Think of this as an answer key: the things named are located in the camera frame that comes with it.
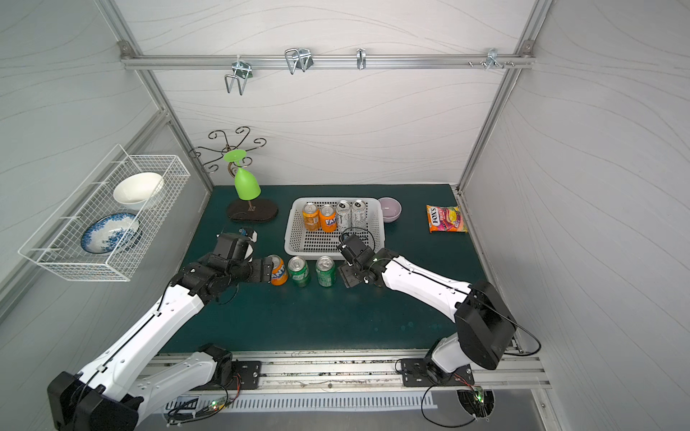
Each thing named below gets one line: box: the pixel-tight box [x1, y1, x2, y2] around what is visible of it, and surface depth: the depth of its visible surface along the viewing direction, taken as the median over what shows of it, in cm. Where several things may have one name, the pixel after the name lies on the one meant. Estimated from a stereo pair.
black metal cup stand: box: [188, 126, 278, 223], surface depth 95 cm
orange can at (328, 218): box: [319, 203, 337, 233], surface depth 100 cm
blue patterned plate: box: [80, 212, 142, 255], surface depth 65 cm
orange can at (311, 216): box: [301, 202, 321, 232], surface depth 101 cm
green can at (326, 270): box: [315, 255, 337, 288], surface depth 87 cm
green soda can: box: [287, 255, 311, 288], surface depth 86 cm
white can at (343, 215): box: [336, 199, 353, 230], surface depth 98 cm
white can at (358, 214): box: [351, 199, 367, 229], surface depth 98 cm
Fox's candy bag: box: [425, 204, 469, 234], surface depth 109 cm
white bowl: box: [113, 171, 165, 211], surface depth 73 cm
